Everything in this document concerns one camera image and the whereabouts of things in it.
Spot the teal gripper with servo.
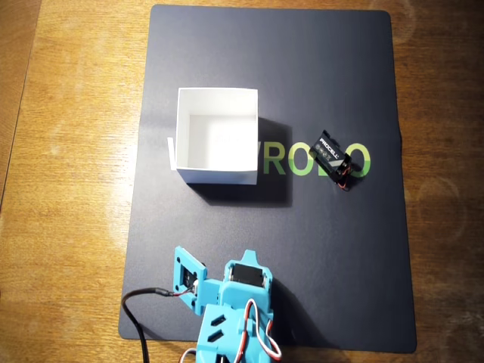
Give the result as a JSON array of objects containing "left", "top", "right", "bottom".
[{"left": 196, "top": 249, "right": 275, "bottom": 322}]

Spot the small black battery pack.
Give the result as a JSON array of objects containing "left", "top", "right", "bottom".
[{"left": 309, "top": 129, "right": 363, "bottom": 193}]

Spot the white open cardboard box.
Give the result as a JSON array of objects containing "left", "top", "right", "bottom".
[{"left": 167, "top": 87, "right": 259, "bottom": 186}]

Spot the black desk mat with logo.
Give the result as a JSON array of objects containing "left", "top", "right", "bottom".
[{"left": 118, "top": 4, "right": 418, "bottom": 355}]

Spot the teal wrist camera module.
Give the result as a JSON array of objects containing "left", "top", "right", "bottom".
[{"left": 172, "top": 245, "right": 209, "bottom": 315}]

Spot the black camera cable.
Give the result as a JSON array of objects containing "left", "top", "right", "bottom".
[{"left": 121, "top": 287, "right": 197, "bottom": 363}]

